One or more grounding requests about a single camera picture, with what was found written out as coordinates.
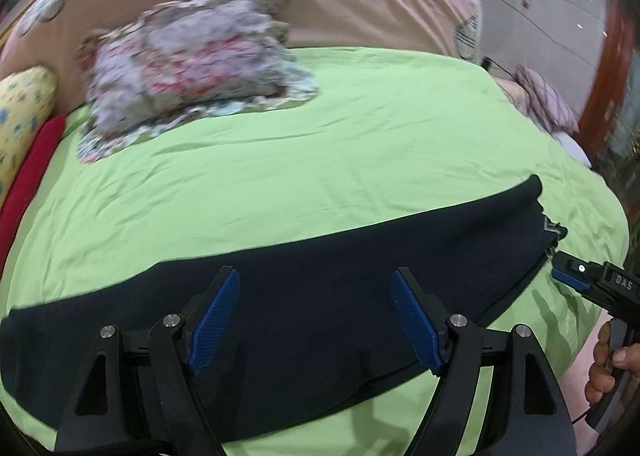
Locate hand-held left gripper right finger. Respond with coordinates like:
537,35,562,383
390,268,574,456

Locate person's right hand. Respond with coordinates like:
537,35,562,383
584,318,640,405

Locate dark navy pants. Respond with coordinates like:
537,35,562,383
0,175,568,437

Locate pink plaid pillow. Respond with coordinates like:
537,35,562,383
517,64,581,133

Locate floral ruffled pillow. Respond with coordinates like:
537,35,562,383
76,0,319,165

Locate black cable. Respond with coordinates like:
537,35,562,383
481,56,518,81

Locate green bed sheet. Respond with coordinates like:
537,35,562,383
0,46,630,456

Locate red cloth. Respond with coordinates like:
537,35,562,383
0,115,67,271

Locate wooden door frame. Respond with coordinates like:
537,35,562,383
580,0,637,161

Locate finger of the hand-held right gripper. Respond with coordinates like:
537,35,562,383
551,250,608,293

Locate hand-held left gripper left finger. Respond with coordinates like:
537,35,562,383
54,267,241,456

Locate yellow printed pillow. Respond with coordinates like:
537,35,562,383
0,66,59,209

